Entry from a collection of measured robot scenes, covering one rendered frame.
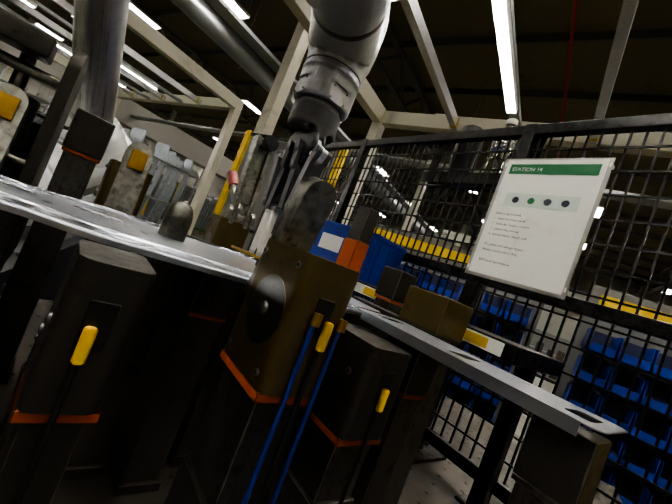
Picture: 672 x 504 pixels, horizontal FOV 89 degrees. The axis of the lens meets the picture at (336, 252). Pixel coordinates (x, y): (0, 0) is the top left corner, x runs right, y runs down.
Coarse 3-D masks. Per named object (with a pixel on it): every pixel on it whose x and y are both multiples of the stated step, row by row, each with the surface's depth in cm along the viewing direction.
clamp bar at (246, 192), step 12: (252, 144) 64; (264, 144) 61; (276, 144) 62; (252, 156) 62; (264, 156) 65; (252, 168) 63; (264, 168) 64; (240, 180) 62; (252, 180) 64; (240, 192) 61; (252, 192) 64; (252, 204) 63
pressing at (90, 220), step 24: (0, 192) 28; (24, 192) 32; (48, 192) 38; (24, 216) 28; (48, 216) 28; (72, 216) 30; (96, 216) 35; (120, 216) 45; (96, 240) 29; (120, 240) 30; (144, 240) 32; (168, 240) 39; (192, 240) 51; (192, 264) 34; (216, 264) 37; (240, 264) 44; (360, 312) 49
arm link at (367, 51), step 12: (312, 12) 45; (312, 24) 47; (384, 24) 47; (312, 36) 48; (324, 36) 46; (336, 36) 45; (360, 36) 45; (372, 36) 46; (384, 36) 51; (312, 48) 50; (324, 48) 48; (336, 48) 47; (348, 48) 47; (360, 48) 47; (372, 48) 48; (348, 60) 48; (360, 60) 49; (372, 60) 50; (360, 72) 50; (360, 84) 52
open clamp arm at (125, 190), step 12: (132, 144) 52; (144, 144) 53; (132, 156) 51; (144, 156) 52; (120, 168) 51; (132, 168) 52; (144, 168) 53; (120, 180) 51; (132, 180) 52; (144, 180) 53; (120, 192) 51; (132, 192) 52; (108, 204) 50; (120, 204) 51; (132, 204) 52
